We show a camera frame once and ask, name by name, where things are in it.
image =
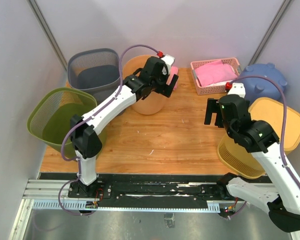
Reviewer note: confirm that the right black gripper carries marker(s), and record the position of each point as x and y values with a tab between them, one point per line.
213	106

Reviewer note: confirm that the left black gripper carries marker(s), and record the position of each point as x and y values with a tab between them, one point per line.
166	90

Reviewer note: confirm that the orange plastic bucket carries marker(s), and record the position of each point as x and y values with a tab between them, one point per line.
155	101

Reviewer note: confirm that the blue plastic bucket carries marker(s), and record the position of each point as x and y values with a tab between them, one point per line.
258	87

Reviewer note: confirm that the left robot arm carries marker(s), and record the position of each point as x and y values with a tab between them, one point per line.
87	128

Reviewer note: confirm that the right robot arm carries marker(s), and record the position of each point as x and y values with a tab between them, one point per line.
259	139

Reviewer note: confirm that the pink folded cloth in basket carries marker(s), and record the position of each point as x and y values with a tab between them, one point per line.
214	72

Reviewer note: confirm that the grey mesh waste basket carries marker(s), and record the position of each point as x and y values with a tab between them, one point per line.
95	72

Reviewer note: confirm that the green mesh waste basket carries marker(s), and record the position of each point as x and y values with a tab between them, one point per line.
50	120

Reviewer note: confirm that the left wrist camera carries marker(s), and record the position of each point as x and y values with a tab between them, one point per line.
169	61

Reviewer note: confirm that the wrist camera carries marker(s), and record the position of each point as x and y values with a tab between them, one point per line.
237	89
169	61

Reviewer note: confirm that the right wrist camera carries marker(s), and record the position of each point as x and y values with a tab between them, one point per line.
237	89

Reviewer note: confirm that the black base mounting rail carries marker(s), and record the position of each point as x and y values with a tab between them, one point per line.
132	192

